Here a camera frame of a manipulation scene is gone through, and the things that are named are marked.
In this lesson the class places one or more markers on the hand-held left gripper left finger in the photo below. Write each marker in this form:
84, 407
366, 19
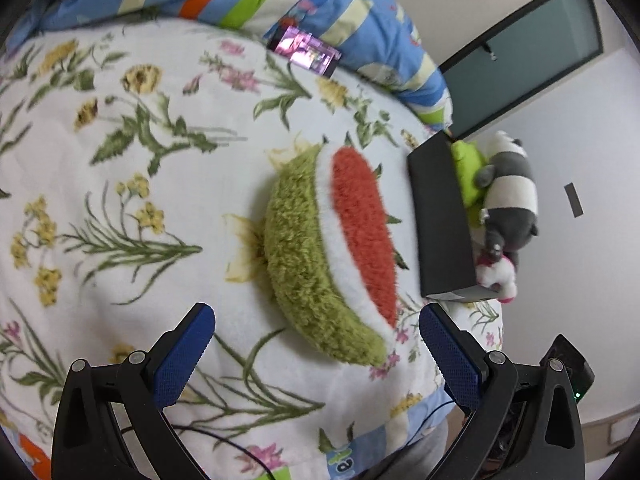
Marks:
185, 355

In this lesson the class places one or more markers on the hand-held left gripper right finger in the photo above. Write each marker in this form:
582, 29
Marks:
450, 360

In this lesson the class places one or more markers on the white and pink plush toy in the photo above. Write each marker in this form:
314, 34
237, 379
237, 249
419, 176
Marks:
495, 275

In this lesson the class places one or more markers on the black cardboard box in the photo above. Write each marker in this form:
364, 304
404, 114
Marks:
440, 220

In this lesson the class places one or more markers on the watermelon slice plush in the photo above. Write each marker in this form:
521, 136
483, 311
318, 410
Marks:
300, 260

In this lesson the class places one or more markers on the grey and white plush animal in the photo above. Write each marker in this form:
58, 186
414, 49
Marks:
510, 190

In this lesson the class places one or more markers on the green plush toy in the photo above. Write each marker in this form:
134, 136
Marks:
467, 170

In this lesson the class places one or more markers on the person's grey pants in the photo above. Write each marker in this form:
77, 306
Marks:
425, 455

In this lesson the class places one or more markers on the floral blanket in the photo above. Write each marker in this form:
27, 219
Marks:
150, 185

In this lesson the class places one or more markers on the dark glass door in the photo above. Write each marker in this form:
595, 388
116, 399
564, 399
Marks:
525, 60

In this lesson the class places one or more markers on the smartphone with lit screen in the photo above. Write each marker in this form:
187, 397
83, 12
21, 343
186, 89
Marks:
305, 50

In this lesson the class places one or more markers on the striped cartoon quilt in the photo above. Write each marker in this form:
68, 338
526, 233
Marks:
350, 25

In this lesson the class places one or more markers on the grey wall switch plate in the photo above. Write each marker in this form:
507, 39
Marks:
574, 201

